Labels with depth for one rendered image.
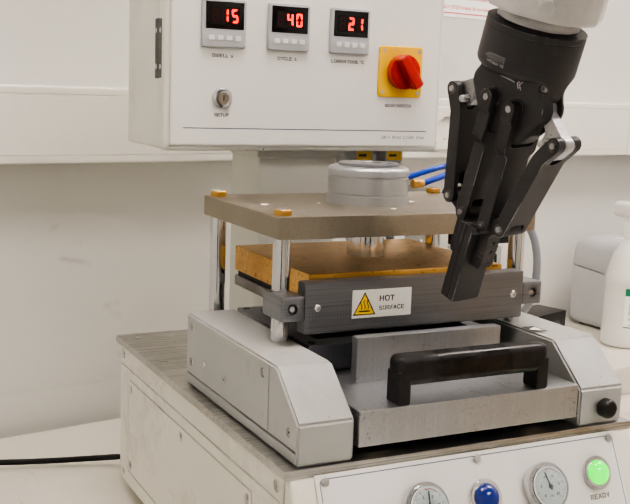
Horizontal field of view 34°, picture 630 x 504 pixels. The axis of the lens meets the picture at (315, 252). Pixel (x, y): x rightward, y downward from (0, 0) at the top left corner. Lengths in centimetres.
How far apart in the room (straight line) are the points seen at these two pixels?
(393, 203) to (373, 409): 23
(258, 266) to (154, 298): 53
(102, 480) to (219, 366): 38
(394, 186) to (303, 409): 27
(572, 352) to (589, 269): 102
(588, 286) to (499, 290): 101
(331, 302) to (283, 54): 32
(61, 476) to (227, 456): 41
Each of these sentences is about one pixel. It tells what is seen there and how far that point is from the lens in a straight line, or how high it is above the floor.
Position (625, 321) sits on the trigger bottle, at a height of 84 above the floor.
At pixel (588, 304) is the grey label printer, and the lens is 199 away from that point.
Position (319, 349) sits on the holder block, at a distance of 91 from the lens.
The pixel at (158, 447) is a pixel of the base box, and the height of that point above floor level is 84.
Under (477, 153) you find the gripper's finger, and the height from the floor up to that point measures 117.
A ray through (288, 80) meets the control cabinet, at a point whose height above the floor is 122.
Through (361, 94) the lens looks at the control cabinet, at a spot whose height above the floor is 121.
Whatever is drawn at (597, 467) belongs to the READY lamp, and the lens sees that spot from 94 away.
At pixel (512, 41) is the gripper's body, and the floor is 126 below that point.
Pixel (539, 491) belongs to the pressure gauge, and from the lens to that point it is 90.
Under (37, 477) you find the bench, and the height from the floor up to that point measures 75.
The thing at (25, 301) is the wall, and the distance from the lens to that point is 142.
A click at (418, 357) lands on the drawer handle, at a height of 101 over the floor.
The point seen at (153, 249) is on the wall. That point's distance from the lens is 149.
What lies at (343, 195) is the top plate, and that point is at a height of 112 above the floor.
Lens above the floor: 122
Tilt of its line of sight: 9 degrees down
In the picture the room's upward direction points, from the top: 2 degrees clockwise
